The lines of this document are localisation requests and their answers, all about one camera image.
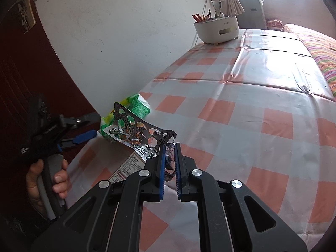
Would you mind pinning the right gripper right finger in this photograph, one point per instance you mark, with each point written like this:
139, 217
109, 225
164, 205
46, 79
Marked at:
183, 166

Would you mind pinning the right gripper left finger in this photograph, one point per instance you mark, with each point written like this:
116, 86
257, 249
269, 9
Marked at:
158, 175

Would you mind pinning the black silver snack wrapper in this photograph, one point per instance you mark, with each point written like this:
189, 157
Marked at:
144, 144

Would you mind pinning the left human hand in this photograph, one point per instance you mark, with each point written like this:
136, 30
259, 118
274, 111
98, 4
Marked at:
60, 187

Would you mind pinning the green white snack package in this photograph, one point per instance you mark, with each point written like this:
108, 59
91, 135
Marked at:
123, 117

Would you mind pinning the checkered pink tablecloth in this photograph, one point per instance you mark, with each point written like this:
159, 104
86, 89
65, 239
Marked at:
257, 109

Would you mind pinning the white round storage container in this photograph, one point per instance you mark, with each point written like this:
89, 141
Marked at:
213, 28

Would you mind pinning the grey cabinet by window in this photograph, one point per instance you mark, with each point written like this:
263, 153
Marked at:
253, 16

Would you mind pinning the striped bed cover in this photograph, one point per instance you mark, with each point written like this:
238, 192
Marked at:
322, 49

